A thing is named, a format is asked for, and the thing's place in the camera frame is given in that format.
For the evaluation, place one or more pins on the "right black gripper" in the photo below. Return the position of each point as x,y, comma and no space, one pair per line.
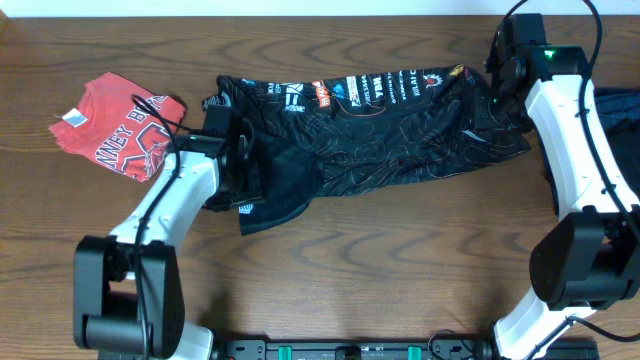
522,127

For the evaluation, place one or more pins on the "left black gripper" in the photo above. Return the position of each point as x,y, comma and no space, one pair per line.
222,205

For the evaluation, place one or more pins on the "black patterned sports jersey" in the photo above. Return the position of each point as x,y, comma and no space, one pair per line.
353,135

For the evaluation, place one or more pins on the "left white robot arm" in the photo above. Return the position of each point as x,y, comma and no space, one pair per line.
128,299

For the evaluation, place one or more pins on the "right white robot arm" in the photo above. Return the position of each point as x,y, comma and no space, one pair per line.
590,259

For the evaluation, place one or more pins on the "dark blue clothes pile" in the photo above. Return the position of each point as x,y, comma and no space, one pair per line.
618,111

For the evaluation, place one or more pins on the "red folded t-shirt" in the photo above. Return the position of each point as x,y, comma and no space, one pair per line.
107,127

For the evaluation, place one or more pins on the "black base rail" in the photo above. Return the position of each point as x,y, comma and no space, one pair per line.
443,345

